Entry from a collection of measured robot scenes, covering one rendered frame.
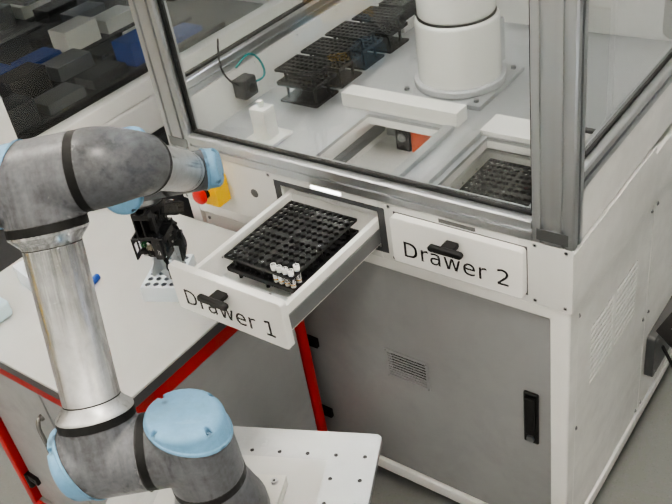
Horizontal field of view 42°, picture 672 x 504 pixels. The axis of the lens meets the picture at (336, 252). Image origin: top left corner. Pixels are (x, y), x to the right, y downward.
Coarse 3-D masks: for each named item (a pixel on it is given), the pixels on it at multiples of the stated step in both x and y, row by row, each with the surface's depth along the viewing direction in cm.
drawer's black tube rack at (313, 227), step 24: (288, 216) 183; (312, 216) 182; (264, 240) 177; (288, 240) 176; (312, 240) 175; (336, 240) 179; (240, 264) 176; (288, 264) 169; (312, 264) 173; (288, 288) 167
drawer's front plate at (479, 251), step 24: (408, 216) 172; (408, 240) 173; (432, 240) 169; (456, 240) 165; (480, 240) 162; (432, 264) 173; (456, 264) 169; (480, 264) 165; (504, 264) 161; (504, 288) 164
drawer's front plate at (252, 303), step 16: (176, 272) 170; (192, 272) 166; (208, 272) 166; (176, 288) 173; (192, 288) 169; (208, 288) 166; (224, 288) 162; (240, 288) 160; (240, 304) 162; (256, 304) 159; (272, 304) 156; (224, 320) 169; (240, 320) 165; (256, 320) 162; (272, 320) 159; (288, 320) 158; (256, 336) 165; (288, 336) 159
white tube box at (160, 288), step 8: (192, 256) 194; (192, 264) 194; (160, 272) 191; (144, 280) 189; (152, 280) 189; (160, 280) 188; (168, 280) 188; (144, 288) 187; (152, 288) 187; (160, 288) 186; (168, 288) 186; (144, 296) 188; (152, 296) 188; (160, 296) 188; (168, 296) 187; (176, 296) 187
